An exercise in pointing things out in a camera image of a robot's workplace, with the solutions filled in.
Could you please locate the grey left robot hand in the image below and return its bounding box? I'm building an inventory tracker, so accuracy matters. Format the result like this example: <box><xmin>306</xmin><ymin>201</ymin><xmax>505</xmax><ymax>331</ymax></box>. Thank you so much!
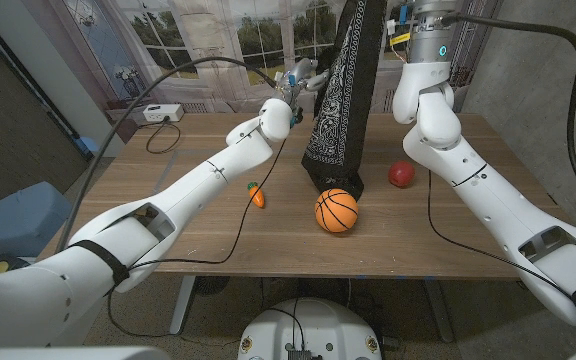
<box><xmin>273</xmin><ymin>57</ymin><xmax>330</xmax><ymax>106</ymax></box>

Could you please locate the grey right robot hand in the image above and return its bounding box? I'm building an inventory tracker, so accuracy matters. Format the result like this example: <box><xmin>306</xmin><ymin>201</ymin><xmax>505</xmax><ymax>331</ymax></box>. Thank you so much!
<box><xmin>410</xmin><ymin>0</ymin><xmax>462</xmax><ymax>65</ymax></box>

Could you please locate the black paisley bandana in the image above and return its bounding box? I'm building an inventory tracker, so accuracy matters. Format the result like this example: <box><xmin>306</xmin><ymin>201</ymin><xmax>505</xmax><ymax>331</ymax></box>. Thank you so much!
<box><xmin>301</xmin><ymin>0</ymin><xmax>388</xmax><ymax>202</ymax></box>

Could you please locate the red ball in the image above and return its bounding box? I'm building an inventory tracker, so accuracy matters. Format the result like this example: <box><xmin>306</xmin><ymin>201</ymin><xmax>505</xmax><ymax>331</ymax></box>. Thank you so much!
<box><xmin>387</xmin><ymin>159</ymin><xmax>417</xmax><ymax>190</ymax></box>

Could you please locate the orange toy carrot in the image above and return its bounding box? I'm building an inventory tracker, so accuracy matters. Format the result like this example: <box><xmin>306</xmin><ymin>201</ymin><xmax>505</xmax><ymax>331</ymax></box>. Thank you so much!
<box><xmin>247</xmin><ymin>181</ymin><xmax>266</xmax><ymax>209</ymax></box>

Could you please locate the orange basketball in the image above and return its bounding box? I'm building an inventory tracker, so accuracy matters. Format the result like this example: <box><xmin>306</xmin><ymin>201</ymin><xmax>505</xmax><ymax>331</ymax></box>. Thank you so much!
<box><xmin>314</xmin><ymin>188</ymin><xmax>360</xmax><ymax>234</ymax></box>

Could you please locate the printed window backdrop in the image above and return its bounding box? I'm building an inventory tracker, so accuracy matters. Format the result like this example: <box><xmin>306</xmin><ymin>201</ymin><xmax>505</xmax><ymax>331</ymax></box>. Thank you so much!
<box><xmin>22</xmin><ymin>0</ymin><xmax>502</xmax><ymax>144</ymax></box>

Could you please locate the white power strip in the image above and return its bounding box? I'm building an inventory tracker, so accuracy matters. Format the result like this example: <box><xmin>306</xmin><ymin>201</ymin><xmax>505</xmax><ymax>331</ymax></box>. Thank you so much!
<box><xmin>142</xmin><ymin>103</ymin><xmax>185</xmax><ymax>124</ymax></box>

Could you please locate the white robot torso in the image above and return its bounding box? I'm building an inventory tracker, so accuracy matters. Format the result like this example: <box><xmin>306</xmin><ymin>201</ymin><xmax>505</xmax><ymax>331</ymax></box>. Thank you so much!
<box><xmin>237</xmin><ymin>297</ymin><xmax>383</xmax><ymax>360</ymax></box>

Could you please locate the grey table leg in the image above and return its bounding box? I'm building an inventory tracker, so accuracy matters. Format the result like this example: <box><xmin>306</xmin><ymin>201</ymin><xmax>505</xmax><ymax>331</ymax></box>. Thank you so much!
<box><xmin>422</xmin><ymin>279</ymin><xmax>455</xmax><ymax>344</ymax></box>
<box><xmin>169</xmin><ymin>275</ymin><xmax>197</xmax><ymax>336</ymax></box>

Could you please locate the blue bin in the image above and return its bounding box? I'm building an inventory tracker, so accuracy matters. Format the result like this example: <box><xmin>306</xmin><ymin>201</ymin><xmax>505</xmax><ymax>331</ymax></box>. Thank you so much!
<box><xmin>0</xmin><ymin>181</ymin><xmax>75</xmax><ymax>259</ymax></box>

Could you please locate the thin black left wrist cable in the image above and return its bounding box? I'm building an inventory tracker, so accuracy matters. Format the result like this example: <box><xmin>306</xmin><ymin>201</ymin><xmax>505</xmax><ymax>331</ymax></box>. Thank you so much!
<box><xmin>105</xmin><ymin>137</ymin><xmax>289</xmax><ymax>339</ymax></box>

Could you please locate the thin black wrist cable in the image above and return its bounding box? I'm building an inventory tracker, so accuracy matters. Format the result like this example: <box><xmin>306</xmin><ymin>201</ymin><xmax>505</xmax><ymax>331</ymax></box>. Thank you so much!
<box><xmin>105</xmin><ymin>137</ymin><xmax>289</xmax><ymax>339</ymax></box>
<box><xmin>425</xmin><ymin>169</ymin><xmax>576</xmax><ymax>349</ymax></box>

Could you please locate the black power strip cable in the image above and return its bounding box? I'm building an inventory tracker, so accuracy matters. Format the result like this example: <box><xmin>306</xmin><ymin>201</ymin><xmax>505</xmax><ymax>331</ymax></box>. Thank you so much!
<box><xmin>145</xmin><ymin>116</ymin><xmax>182</xmax><ymax>155</ymax></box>

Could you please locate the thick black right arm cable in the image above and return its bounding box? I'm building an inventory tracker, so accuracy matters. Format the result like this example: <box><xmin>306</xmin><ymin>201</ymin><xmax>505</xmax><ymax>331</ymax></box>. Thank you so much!
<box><xmin>440</xmin><ymin>12</ymin><xmax>576</xmax><ymax>226</ymax></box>

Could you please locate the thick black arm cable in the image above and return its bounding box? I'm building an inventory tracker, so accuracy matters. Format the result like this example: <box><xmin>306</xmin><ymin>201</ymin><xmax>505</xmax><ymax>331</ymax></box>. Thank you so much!
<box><xmin>440</xmin><ymin>12</ymin><xmax>576</xmax><ymax>226</ymax></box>
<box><xmin>55</xmin><ymin>55</ymin><xmax>282</xmax><ymax>254</ymax></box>

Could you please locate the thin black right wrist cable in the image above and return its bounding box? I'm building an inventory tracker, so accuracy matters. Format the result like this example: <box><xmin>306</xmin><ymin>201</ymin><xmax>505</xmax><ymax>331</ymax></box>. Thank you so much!
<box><xmin>425</xmin><ymin>169</ymin><xmax>576</xmax><ymax>349</ymax></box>

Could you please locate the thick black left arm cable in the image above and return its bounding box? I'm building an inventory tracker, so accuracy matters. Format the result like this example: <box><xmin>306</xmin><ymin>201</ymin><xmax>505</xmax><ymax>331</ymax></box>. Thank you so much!
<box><xmin>55</xmin><ymin>55</ymin><xmax>282</xmax><ymax>254</ymax></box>

